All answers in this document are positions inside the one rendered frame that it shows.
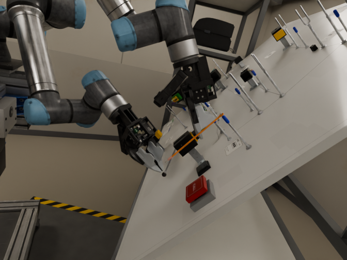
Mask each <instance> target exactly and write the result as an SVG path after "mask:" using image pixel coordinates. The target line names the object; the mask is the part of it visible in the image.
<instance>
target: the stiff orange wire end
mask: <svg viewBox="0 0 347 260"><path fill-rule="evenodd" d="M223 115H224V113H222V115H221V114H220V115H219V116H218V117H217V118H216V119H215V120H214V121H212V122H211V123H210V124H209V125H208V126H206V127H205V128H204V129H203V130H202V131H201V132H199V133H198V134H197V135H196V136H195V137H194V138H192V139H191V140H190V141H189V142H188V143H186V144H185V145H184V146H183V147H182V148H180V149H179V150H178V151H177V152H175V153H174V154H173V155H172V156H170V157H169V158H168V159H167V161H168V160H171V159H172V158H173V157H174V156H175V155H176V154H177V153H178V152H180V151H181V150H182V149H183V148H184V147H185V146H187V145H188V144H189V143H190V142H191V141H193V140H194V139H195V138H196V137H197V136H199V135H200V134H201V133H202V132H203V131H205V130H206V129H207V128H208V127H209V126H210V125H212V124H213V123H214V122H215V121H216V120H217V119H219V118H220V117H222V116H223ZM167 161H165V163H166V162H167Z"/></svg>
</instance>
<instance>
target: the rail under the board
mask: <svg viewBox="0 0 347 260"><path fill-rule="evenodd" d="M147 171H148V168H147V167H146V170H145V172H144V175H143V178H142V180H141V183H140V185H139V188H138V191H137V193H136V196H135V198H134V201H133V204H132V206H131V209H130V212H129V214H128V217H127V219H126V222H125V224H124V227H123V230H122V232H121V235H120V237H119V240H118V243H117V245H116V248H115V250H114V253H113V256H112V259H111V260H115V259H116V256H117V253H118V250H119V248H120V245H121V242H122V239H123V237H124V234H125V231H126V229H127V226H128V223H129V220H130V217H131V214H132V212H133V209H134V206H135V203H136V201H137V198H138V195H139V192H140V190H141V187H142V185H143V182H144V179H145V176H146V173H147Z"/></svg>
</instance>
